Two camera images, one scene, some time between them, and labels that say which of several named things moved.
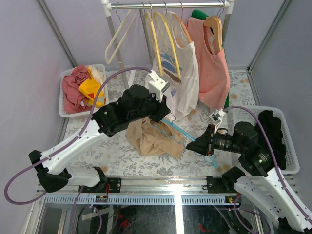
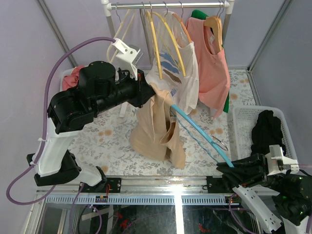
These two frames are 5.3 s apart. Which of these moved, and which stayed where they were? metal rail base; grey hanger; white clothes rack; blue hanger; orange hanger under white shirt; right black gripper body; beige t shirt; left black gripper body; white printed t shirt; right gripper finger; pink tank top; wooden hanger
Moved: blue hanger; left black gripper body; right gripper finger; right black gripper body; beige t shirt
Stayed: pink tank top; white clothes rack; orange hanger under white shirt; grey hanger; metal rail base; white printed t shirt; wooden hanger
